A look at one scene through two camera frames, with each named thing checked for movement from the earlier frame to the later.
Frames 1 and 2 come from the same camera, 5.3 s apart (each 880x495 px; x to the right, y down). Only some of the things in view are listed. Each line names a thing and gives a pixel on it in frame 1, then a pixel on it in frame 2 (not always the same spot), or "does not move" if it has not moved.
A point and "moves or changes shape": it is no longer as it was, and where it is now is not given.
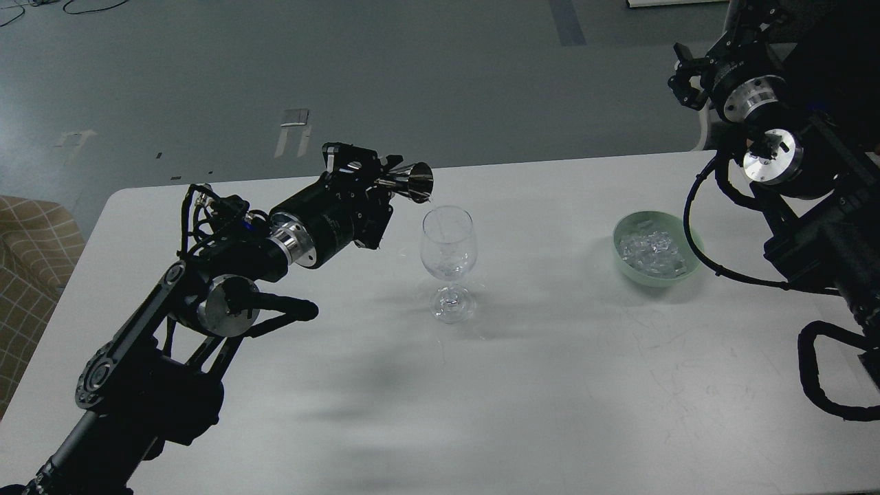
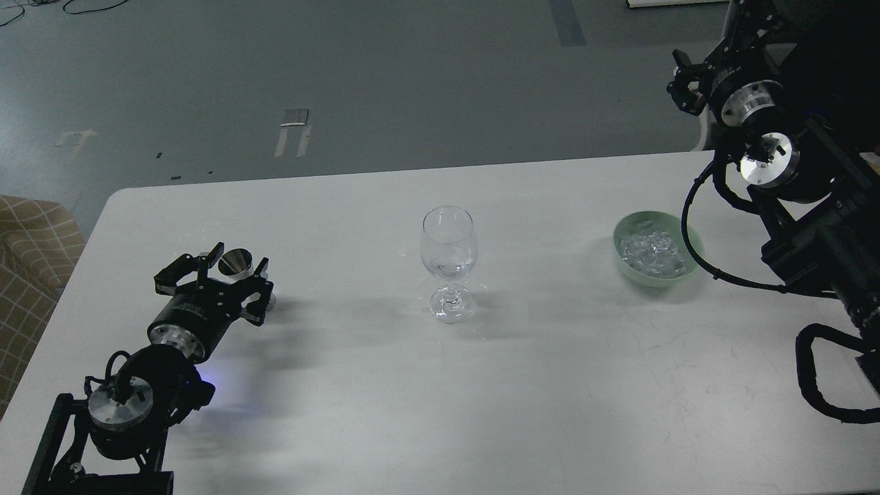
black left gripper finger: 350,162 -> 166,281
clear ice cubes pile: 654,253 does not move
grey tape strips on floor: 293,117 does not move
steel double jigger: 414,181 moves or changes shape
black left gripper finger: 370,221 -> 257,311
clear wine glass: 448,250 does not move
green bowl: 650,247 does not move
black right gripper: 745,77 does not move
